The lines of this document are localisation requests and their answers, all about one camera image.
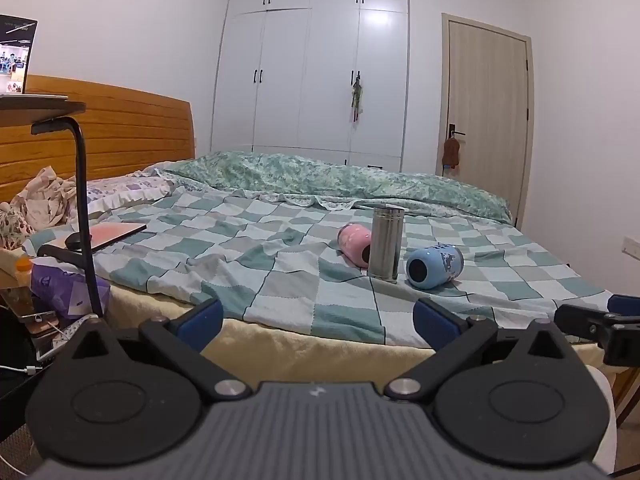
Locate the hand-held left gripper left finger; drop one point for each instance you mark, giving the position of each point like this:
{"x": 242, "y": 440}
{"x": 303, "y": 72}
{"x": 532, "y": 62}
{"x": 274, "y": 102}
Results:
{"x": 202, "y": 324}

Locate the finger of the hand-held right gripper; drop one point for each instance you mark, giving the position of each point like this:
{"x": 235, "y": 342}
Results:
{"x": 580, "y": 322}
{"x": 626, "y": 304}

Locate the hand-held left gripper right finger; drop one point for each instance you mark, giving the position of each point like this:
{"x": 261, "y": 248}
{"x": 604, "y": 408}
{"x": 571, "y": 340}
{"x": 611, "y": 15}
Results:
{"x": 436, "y": 326}

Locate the blue cup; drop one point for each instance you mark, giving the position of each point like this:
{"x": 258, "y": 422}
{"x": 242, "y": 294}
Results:
{"x": 440, "y": 262}

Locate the pink cup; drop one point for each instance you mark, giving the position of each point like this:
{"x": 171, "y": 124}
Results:
{"x": 352, "y": 242}

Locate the stainless steel cup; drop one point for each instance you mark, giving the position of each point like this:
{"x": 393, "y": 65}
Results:
{"x": 386, "y": 245}

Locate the yellow fleece sheet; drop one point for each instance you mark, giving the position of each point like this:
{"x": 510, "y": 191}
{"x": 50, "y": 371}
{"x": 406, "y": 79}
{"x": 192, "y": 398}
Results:
{"x": 280, "y": 355}

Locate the checkered blanket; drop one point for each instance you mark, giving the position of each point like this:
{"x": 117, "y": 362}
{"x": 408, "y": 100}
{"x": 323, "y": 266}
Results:
{"x": 250, "y": 255}

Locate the pink tablet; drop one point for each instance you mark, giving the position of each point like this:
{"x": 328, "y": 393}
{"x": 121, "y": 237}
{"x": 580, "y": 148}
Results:
{"x": 117, "y": 232}

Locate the purple packet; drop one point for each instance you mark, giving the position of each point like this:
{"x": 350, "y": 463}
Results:
{"x": 60, "y": 290}

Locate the black computer mouse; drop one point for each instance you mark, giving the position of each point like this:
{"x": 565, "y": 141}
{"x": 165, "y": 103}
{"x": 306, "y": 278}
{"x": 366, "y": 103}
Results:
{"x": 76, "y": 241}

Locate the purple floral pillow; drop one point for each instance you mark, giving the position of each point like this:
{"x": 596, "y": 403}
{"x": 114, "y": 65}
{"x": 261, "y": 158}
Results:
{"x": 125, "y": 190}

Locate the brown hanging pouch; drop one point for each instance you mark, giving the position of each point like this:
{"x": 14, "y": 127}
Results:
{"x": 451, "y": 152}

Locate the orange capped bottle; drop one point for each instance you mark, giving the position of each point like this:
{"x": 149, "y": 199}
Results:
{"x": 23, "y": 265}

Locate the green floral duvet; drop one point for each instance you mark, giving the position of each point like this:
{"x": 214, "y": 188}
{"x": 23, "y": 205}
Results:
{"x": 320, "y": 175}

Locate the black side table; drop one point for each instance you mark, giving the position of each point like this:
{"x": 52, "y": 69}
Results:
{"x": 17, "y": 400}

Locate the crumpled floral cloth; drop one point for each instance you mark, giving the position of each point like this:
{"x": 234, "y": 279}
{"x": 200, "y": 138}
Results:
{"x": 45, "y": 195}

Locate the wooden bed headboard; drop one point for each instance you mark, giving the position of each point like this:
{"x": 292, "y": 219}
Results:
{"x": 130, "y": 130}

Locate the floral stuffed cushion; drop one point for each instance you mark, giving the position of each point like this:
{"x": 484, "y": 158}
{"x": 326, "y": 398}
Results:
{"x": 12, "y": 225}

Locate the wooden door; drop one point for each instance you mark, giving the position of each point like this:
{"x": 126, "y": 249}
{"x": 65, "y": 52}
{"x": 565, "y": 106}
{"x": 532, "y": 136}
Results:
{"x": 487, "y": 110}

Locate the hanging ornament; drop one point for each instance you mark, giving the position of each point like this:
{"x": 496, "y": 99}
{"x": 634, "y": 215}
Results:
{"x": 356, "y": 97}

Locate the white wardrobe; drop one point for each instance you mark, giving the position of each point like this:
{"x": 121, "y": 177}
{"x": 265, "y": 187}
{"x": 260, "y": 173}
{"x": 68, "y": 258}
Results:
{"x": 310, "y": 80}

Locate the black round table top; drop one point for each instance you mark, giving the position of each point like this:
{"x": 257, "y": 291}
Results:
{"x": 40, "y": 106}

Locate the open laptop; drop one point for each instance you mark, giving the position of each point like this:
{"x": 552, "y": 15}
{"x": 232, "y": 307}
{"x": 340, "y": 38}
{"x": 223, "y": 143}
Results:
{"x": 15, "y": 55}

